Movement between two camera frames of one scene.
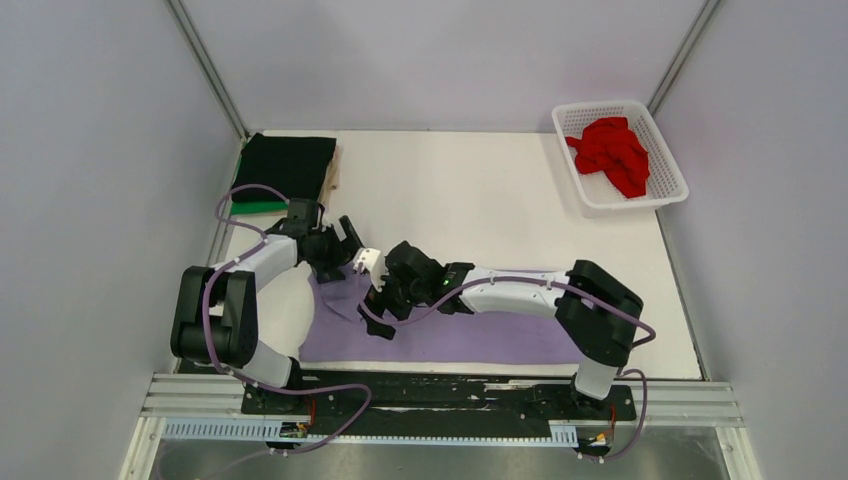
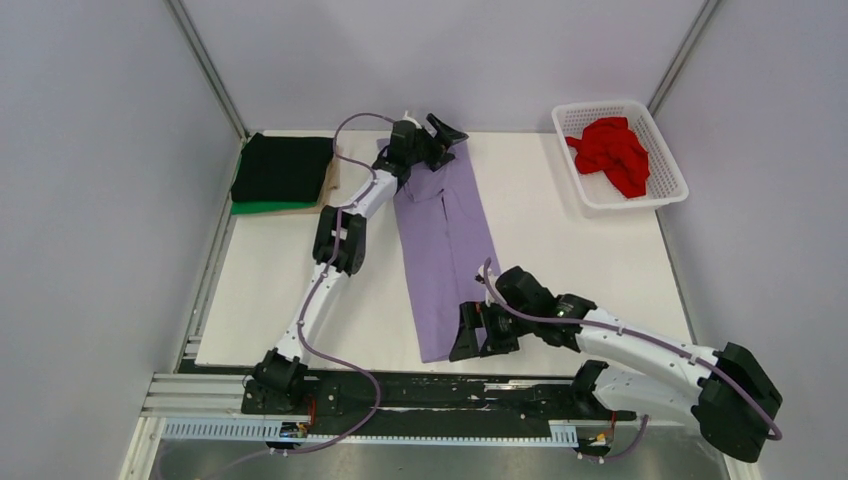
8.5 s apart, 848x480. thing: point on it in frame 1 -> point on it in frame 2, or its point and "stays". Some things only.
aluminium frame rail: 159,395 stays
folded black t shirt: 297,167 stays
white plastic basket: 616,158 stays
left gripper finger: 352,237 -> 446,134
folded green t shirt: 258,206 stays
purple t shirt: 332,333 -> 452,252
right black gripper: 380,301 -> 473,315
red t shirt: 608,146 stays
